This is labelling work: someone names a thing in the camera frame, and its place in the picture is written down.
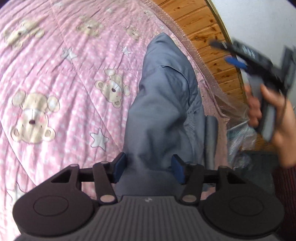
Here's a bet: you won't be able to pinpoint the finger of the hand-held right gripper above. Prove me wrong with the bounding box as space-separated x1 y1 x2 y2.
209 39 234 51
224 56 250 71

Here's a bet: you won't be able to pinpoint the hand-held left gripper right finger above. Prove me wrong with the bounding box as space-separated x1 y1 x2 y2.
171 154 247 205

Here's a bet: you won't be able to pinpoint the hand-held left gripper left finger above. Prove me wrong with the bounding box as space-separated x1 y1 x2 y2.
51 152 127 205

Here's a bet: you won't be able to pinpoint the grey pants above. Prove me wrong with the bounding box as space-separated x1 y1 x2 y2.
117 32 219 202

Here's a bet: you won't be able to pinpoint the person's right forearm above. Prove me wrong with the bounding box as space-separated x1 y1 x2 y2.
273 166 296 241

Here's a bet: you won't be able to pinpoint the yellow wooden baseboard trim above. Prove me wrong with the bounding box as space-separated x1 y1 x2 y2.
206 0 249 102

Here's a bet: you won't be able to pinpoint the translucent mesh net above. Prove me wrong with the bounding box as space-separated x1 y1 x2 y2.
140 0 249 126

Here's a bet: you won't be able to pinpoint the crumpled clear plastic bag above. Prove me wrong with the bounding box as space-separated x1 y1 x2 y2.
227 120 258 169

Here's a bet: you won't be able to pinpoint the pink bear print blanket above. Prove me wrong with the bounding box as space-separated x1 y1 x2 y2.
0 0 232 237

